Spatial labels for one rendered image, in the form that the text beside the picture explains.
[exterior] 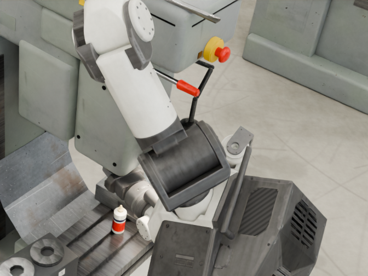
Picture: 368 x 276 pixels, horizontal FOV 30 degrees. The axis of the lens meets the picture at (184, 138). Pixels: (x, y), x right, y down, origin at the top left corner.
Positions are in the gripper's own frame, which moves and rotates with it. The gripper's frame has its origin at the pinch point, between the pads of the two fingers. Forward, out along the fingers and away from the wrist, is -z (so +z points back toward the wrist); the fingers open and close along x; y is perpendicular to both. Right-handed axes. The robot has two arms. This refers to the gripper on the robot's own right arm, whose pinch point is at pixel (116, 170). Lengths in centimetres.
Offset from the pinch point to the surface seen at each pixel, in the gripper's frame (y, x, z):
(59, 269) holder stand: 9.3, 28.2, 18.1
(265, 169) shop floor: 123, -164, -76
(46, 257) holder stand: 7.8, 29.9, 13.9
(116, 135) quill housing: -22.0, 7.6, 8.7
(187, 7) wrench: -66, 4, 23
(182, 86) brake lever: -47, 3, 26
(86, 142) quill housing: -14.2, 10.8, -0.5
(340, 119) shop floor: 123, -247, -92
